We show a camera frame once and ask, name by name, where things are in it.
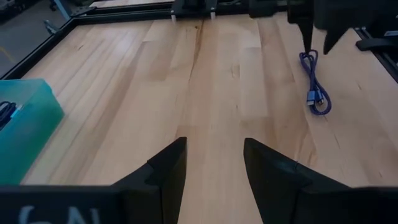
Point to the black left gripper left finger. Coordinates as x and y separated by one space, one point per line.
164 186

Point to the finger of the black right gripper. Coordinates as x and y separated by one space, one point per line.
334 35
303 15

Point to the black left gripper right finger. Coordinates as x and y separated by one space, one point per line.
273 186

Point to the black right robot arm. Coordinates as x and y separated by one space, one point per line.
382 43

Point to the teal plastic bin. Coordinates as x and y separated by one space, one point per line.
31 140

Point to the blue metal stand leg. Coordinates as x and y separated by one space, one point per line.
63 7

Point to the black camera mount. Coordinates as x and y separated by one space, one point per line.
192 6

